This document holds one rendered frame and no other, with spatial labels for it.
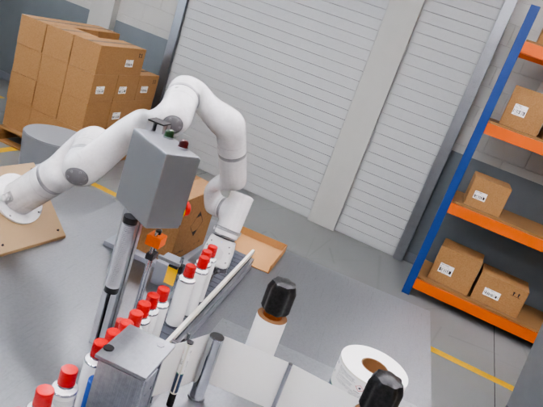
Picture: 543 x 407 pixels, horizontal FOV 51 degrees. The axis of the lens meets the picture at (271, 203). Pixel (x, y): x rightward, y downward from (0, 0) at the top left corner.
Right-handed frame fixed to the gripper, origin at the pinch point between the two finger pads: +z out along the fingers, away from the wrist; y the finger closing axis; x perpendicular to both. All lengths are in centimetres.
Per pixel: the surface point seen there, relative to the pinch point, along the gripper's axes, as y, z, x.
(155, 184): -5, -24, -67
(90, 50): -219, -102, 244
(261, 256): 6, -11, 62
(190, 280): 1.3, -1.1, -27.1
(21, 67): -283, -69, 261
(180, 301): 0.7, 6.0, -25.7
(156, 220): -3, -16, -63
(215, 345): 19, 7, -52
